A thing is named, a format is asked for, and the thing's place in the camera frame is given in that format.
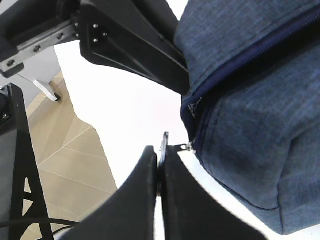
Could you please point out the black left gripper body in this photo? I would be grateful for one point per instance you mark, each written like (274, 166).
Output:
(29, 27)

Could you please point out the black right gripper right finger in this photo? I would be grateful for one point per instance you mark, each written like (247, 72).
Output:
(190, 213)

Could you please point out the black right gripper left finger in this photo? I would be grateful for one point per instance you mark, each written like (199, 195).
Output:
(129, 213)

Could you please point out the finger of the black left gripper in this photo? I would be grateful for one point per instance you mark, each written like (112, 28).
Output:
(162, 22)
(109, 35)

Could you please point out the navy blue lunch bag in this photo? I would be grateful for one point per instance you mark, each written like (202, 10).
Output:
(252, 112)

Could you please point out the white table leg foot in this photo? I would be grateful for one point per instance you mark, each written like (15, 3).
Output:
(47, 90)

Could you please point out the black metal support frame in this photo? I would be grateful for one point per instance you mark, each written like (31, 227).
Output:
(22, 200)

